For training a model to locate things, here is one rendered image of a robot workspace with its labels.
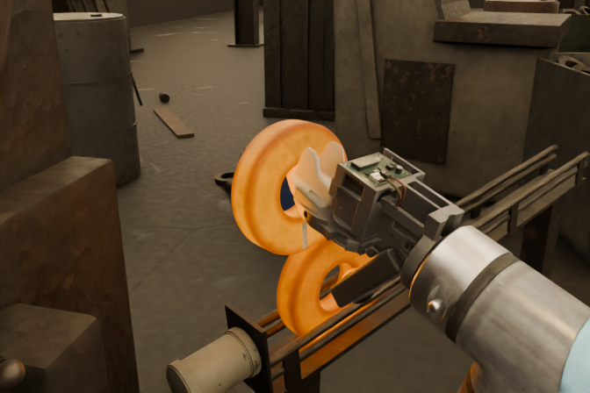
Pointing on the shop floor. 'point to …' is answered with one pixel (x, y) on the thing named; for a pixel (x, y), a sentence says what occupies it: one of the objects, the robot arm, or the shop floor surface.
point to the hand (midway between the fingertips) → (295, 171)
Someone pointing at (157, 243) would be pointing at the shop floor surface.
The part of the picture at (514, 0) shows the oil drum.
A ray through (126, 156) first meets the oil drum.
